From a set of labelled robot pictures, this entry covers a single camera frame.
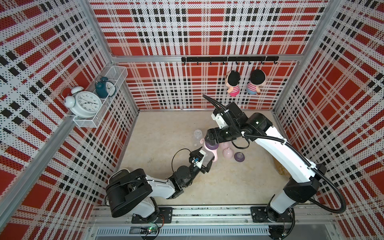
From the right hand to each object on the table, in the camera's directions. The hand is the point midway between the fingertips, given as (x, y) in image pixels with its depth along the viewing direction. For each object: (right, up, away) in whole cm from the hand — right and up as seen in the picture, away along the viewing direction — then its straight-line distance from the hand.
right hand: (215, 137), depth 68 cm
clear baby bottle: (-3, -8, -3) cm, 9 cm away
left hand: (-2, -8, +11) cm, 14 cm away
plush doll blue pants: (+30, +36, +26) cm, 54 cm away
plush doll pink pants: (+14, +36, +30) cm, 49 cm away
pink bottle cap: (+10, -12, +24) cm, 29 cm away
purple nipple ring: (-2, -4, -1) cm, 4 cm away
